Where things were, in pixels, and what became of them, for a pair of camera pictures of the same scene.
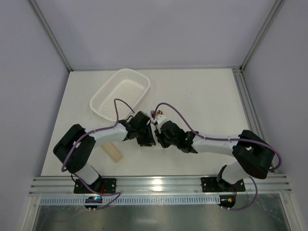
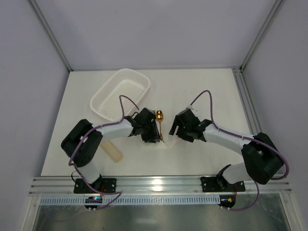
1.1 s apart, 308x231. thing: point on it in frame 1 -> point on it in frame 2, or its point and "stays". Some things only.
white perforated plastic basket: x=129 y=85 stays
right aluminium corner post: x=276 y=9 stays
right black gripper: x=162 y=138 -> x=181 y=124
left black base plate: x=101 y=186 stays
